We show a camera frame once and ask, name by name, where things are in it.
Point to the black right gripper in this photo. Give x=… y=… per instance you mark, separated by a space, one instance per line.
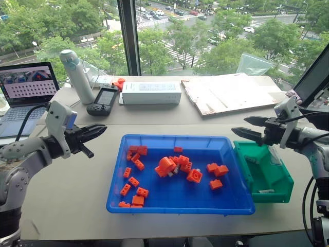
x=275 y=132

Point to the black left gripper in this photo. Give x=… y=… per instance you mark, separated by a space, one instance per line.
x=74 y=139

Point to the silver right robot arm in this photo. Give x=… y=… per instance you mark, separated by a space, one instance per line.
x=317 y=154

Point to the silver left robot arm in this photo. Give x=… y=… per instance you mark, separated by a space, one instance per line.
x=18 y=164

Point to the long white box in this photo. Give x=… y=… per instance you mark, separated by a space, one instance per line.
x=150 y=94

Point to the black handheld controller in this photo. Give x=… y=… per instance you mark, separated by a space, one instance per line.
x=102 y=101

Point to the flat wooden board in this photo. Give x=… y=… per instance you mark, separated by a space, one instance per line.
x=228 y=94

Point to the orange building block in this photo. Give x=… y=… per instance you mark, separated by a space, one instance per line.
x=143 y=150
x=133 y=181
x=124 y=204
x=135 y=157
x=221 y=170
x=183 y=159
x=186 y=167
x=211 y=167
x=215 y=184
x=125 y=189
x=174 y=159
x=138 y=200
x=139 y=164
x=129 y=156
x=127 y=172
x=142 y=192
x=133 y=148

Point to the purple patterned cloth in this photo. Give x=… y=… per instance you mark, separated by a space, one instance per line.
x=293 y=95

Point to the white power strip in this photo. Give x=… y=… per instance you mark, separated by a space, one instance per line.
x=101 y=80

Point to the green plastic bin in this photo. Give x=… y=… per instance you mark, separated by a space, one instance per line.
x=267 y=177

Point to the orange plastic part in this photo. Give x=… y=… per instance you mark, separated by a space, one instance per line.
x=119 y=83

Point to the white water bottle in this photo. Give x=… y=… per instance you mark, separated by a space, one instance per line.
x=77 y=77

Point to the red plastic toy brick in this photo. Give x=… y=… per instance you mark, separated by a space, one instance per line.
x=194 y=176

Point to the black monitor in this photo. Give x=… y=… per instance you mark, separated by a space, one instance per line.
x=314 y=79

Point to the open silver laptop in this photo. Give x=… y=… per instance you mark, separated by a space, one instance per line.
x=25 y=87

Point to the red plastic building brick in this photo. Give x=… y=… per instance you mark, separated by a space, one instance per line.
x=165 y=166

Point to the blue plastic tray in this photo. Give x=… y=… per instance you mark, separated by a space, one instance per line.
x=174 y=195

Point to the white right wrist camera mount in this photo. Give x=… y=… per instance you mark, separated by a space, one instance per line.
x=289 y=123

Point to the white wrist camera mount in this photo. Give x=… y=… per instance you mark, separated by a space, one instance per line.
x=57 y=115
x=289 y=123

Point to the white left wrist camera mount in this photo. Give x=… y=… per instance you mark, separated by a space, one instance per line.
x=57 y=115

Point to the dark window frame post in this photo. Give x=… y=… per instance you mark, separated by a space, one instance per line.
x=128 y=36

